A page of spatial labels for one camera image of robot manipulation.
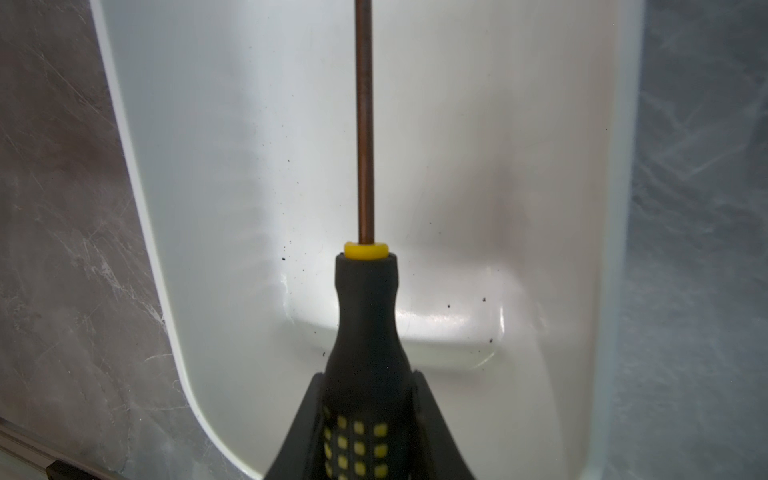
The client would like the white plastic bin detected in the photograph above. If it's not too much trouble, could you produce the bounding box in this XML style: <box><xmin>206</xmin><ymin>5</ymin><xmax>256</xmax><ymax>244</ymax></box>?
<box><xmin>91</xmin><ymin>1</ymin><xmax>644</xmax><ymax>479</ymax></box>

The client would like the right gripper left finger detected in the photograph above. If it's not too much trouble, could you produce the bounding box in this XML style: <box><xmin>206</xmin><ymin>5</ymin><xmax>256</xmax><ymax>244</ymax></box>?
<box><xmin>264</xmin><ymin>373</ymin><xmax>327</xmax><ymax>480</ymax></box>

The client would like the black yellow screwdriver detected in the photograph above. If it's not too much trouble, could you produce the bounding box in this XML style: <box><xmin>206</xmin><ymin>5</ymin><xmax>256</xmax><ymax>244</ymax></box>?
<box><xmin>321</xmin><ymin>1</ymin><xmax>411</xmax><ymax>479</ymax></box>

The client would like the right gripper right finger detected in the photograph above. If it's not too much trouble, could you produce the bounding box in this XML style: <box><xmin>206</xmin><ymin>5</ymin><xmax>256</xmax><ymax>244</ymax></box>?
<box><xmin>410</xmin><ymin>371</ymin><xmax>474</xmax><ymax>480</ymax></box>

